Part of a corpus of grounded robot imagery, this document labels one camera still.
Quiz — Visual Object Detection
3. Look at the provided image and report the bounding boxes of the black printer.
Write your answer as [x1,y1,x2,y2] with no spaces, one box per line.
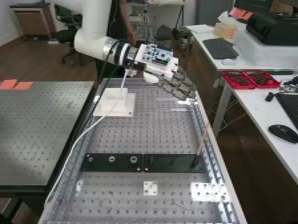
[244,11,298,47]

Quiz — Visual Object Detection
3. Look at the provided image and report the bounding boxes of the white cable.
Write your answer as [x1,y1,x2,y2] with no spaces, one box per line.
[42,68,130,214]

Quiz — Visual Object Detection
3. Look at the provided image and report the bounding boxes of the wooden cabinet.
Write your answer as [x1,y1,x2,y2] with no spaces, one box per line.
[7,2,57,40]

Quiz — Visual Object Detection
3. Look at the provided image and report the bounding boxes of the black cable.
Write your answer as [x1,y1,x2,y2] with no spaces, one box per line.
[81,39,123,134]

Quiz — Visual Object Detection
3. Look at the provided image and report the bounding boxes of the orange paper sheet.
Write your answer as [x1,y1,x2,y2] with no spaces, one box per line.
[0,78,35,91]

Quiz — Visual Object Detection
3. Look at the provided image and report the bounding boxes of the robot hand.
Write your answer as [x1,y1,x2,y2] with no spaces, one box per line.
[131,42,199,101]

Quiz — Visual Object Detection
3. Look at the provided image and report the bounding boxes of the clear box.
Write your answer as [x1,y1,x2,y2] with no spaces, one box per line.
[38,77,248,224]

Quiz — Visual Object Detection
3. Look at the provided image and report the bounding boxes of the small white box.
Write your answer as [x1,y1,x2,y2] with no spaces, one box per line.
[93,87,136,118]

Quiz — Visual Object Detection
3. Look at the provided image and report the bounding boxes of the small white square piece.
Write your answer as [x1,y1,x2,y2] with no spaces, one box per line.
[140,180,159,197]

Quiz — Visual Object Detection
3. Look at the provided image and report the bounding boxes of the white mouse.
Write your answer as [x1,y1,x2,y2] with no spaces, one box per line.
[220,58,239,66]

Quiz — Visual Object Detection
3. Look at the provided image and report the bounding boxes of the white desk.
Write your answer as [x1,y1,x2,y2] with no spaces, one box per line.
[184,23,298,73]
[211,73,298,186]

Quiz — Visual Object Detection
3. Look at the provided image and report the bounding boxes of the black plate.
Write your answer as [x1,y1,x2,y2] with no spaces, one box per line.
[79,152,208,174]

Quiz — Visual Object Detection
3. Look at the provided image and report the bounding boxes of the black office chair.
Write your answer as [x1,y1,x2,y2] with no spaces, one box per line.
[51,4,86,65]

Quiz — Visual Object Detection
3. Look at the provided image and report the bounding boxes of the small black device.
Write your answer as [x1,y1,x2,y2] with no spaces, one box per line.
[263,91,276,103]

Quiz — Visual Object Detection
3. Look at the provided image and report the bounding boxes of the black mouse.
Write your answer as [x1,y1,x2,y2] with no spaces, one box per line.
[267,123,298,145]

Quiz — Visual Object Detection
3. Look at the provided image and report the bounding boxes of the thin stick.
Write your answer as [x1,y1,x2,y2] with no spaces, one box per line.
[192,116,212,168]

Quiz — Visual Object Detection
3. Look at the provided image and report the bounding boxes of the cardboard box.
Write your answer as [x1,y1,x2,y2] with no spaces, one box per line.
[212,21,239,40]

